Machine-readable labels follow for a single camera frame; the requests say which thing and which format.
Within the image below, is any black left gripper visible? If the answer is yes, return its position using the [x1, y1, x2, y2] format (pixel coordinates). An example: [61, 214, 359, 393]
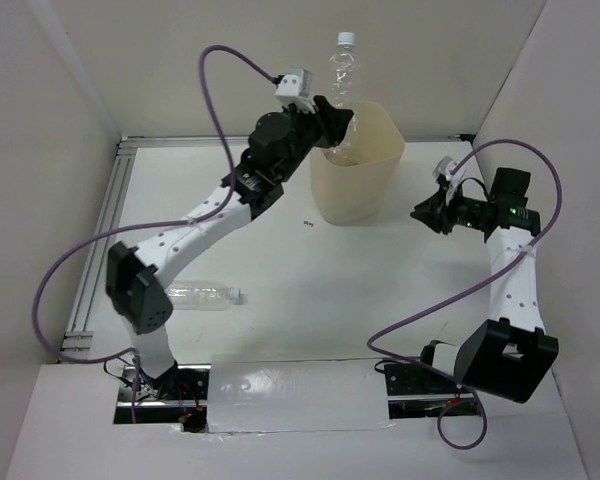
[276, 96, 353, 183]

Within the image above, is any clear bottle grey cap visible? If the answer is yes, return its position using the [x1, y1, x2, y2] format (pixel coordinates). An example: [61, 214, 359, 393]
[325, 31, 361, 167]

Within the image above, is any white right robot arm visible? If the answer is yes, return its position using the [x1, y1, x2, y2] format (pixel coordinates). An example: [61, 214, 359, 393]
[411, 157, 559, 403]

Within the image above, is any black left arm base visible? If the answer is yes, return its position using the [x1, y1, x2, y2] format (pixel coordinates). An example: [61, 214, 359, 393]
[106, 364, 211, 433]

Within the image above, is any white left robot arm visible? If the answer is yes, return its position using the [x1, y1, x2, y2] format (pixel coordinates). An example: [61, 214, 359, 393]
[105, 95, 354, 399]

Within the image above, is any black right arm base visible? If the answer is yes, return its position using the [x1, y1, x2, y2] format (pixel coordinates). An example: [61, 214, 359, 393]
[374, 359, 479, 420]

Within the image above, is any beige plastic bin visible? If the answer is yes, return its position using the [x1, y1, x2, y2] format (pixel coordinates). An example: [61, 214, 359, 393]
[309, 101, 405, 225]

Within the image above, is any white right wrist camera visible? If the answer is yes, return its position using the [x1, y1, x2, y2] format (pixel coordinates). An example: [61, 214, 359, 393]
[433, 156, 466, 205]

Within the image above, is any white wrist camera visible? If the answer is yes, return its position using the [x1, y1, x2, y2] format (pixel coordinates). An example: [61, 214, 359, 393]
[274, 68, 315, 114]
[433, 156, 466, 205]

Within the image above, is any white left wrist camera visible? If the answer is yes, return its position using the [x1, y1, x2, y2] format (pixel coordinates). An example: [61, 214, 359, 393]
[274, 68, 315, 114]

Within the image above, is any aluminium frame rail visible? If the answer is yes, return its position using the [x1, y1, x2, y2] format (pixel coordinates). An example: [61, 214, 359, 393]
[57, 133, 476, 364]

